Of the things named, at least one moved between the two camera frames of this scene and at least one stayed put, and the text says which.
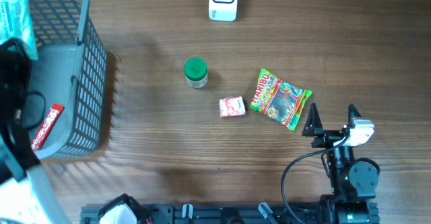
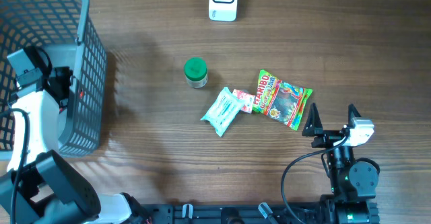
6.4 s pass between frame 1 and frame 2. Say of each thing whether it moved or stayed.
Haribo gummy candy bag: stayed
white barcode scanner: stayed
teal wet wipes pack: moved
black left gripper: moved
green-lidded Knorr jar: stayed
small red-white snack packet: moved
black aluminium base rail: stayed
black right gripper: stayed
